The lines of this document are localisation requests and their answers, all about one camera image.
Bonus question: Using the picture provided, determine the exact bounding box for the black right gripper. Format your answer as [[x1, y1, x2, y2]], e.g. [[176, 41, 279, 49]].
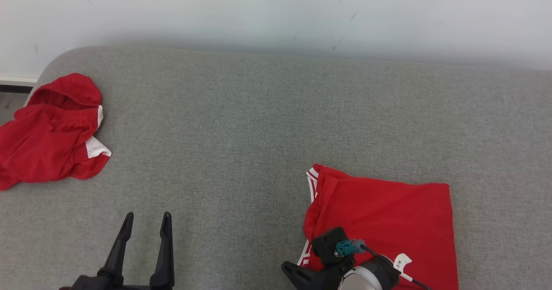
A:
[[282, 262, 355, 290]]

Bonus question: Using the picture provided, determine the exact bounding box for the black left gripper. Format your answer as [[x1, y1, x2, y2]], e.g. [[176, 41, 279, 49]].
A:
[[71, 212, 176, 290]]

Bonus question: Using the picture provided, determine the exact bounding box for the red basketball jersey white trim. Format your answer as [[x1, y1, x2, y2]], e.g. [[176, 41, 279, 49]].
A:
[[298, 164, 459, 290]]

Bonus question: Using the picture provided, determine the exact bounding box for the red shorts white side stripe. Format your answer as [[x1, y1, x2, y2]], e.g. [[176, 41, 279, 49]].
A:
[[0, 73, 112, 191]]

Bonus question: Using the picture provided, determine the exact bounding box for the teal cable connector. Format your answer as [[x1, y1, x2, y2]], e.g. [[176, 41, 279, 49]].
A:
[[335, 239, 366, 257]]

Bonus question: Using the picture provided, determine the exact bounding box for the thin black cable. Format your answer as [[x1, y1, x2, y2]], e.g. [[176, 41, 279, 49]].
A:
[[361, 243, 432, 290]]

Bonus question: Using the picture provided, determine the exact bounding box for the white wall baseboard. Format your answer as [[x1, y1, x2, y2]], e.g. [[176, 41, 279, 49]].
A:
[[0, 76, 38, 93]]

